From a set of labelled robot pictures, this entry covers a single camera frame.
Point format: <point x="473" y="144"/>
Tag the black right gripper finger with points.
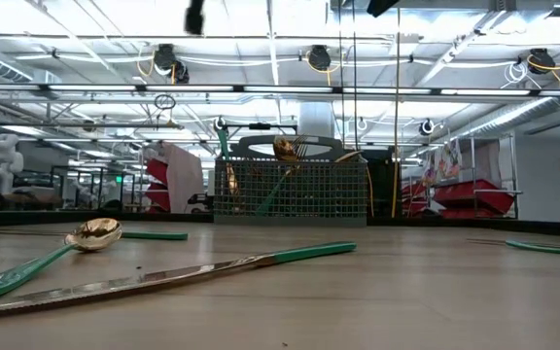
<point x="382" y="6"/>

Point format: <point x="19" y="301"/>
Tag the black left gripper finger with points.
<point x="195" y="19"/>

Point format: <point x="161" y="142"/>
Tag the long ceiling light bar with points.
<point x="187" y="88"/>

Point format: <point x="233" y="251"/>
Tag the red plastic object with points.
<point x="156" y="170"/>

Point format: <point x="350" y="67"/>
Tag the pale pink board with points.
<point x="185" y="180"/>

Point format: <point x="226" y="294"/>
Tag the grey plastic cutlery basket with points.
<point x="309" y="194"/>

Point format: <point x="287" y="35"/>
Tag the silver metal rack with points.
<point x="512" y="165"/>

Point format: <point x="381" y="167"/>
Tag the red storage bins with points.
<point x="474" y="197"/>

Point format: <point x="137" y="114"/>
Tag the white robot figure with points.
<point x="3" y="155"/>

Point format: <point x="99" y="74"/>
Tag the white round duct column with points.
<point x="316" y="119"/>

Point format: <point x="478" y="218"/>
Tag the black aluminium table frame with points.
<point x="115" y="216"/>

